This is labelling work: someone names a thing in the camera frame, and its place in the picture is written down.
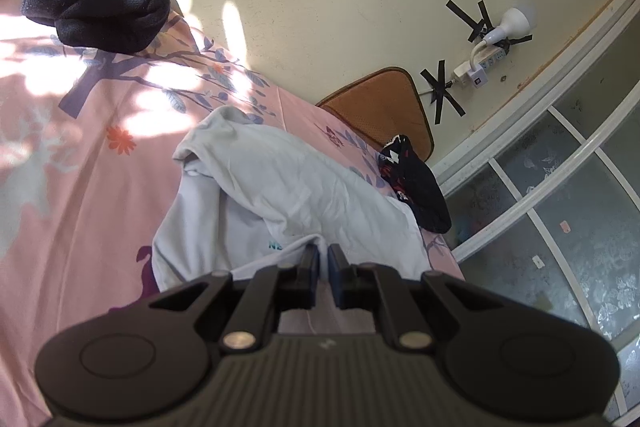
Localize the white shirt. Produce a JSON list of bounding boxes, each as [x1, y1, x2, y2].
[[151, 105, 433, 295]]

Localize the pink printed bed sheet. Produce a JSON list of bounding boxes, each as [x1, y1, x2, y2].
[[0, 0, 466, 427]]

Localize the white power strip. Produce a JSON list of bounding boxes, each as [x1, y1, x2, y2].
[[452, 46, 512, 80]]

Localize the dark fleece garment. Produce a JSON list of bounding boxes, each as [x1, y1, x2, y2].
[[21, 0, 168, 55]]

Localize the black red patterned garment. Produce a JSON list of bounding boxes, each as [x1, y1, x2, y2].
[[377, 134, 452, 234]]

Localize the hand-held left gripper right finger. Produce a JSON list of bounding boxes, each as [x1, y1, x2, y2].
[[327, 243, 506, 352]]

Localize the orange mesh cushion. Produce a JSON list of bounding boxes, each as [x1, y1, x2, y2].
[[316, 67, 435, 161]]

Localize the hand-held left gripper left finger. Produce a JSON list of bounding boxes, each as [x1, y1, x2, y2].
[[147, 243, 321, 353]]

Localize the white gooseneck lamp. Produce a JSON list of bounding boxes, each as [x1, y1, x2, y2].
[[470, 7, 538, 65]]

